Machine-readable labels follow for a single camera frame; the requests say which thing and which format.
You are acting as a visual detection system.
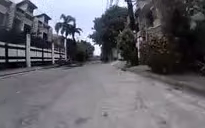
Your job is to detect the grey concrete road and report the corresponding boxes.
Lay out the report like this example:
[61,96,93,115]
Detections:
[0,61,205,128]

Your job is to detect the large multi-storey building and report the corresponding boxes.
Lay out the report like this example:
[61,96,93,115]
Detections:
[0,0,38,44]

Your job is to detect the grey concrete sidewalk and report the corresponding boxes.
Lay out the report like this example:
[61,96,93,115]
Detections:
[0,62,76,81]

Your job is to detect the large dark tree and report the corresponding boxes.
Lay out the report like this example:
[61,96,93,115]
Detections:
[89,4,129,63]

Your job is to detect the dense dark bushes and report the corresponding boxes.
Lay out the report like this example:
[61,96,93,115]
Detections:
[139,0,205,78]

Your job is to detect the dark green hedge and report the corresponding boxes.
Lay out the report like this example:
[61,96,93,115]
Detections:
[66,39,96,63]

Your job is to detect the small palm tree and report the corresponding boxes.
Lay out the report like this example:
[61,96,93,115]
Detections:
[68,25,84,63]

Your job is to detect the white slatted fence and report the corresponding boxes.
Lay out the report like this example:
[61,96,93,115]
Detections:
[0,33,68,70]

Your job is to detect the multi-storey building with balconies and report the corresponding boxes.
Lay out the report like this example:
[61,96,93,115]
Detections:
[31,13,55,43]

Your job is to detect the tall palm tree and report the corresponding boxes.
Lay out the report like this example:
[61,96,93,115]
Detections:
[54,13,77,62]

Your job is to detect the building behind bushes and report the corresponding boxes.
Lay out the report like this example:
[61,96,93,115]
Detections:
[133,0,178,65]

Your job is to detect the sloped concrete sidewalk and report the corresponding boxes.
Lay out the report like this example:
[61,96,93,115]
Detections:
[111,59,205,98]

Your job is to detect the green bush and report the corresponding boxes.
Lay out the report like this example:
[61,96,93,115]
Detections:
[116,28,140,67]

